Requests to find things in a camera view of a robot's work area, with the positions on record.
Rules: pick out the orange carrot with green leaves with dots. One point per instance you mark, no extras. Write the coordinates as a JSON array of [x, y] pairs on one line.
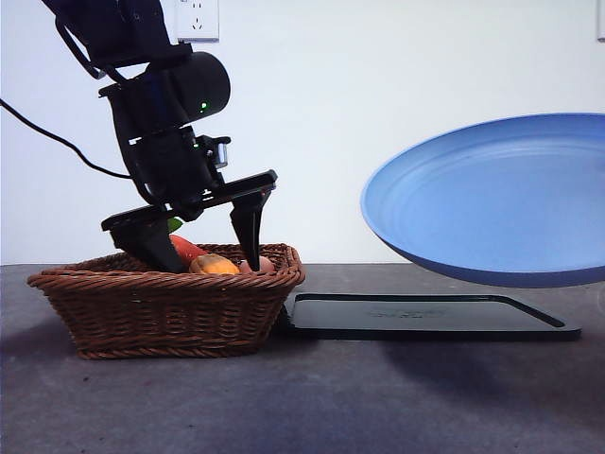
[[187, 247]]

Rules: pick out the yellow corn cob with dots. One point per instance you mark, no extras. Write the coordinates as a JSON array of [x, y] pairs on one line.
[[215, 266]]

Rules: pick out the white wall plate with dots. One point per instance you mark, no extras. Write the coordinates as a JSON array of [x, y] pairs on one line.
[[601, 19]]

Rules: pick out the brown wicker basket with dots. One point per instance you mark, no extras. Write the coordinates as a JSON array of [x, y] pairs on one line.
[[165, 317]]

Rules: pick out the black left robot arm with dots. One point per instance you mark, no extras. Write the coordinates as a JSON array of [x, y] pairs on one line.
[[142, 104]]

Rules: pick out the black rectangular tray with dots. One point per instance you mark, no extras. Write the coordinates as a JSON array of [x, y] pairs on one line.
[[425, 321]]

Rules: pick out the white wall socket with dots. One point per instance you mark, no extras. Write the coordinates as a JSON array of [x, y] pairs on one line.
[[201, 21]]

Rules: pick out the blue round plate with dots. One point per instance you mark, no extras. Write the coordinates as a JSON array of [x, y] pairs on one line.
[[496, 203]]

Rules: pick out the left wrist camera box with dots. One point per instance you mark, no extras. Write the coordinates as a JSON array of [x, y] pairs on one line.
[[219, 153]]

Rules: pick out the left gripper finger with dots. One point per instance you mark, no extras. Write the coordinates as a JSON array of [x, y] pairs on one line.
[[249, 227], [151, 246]]

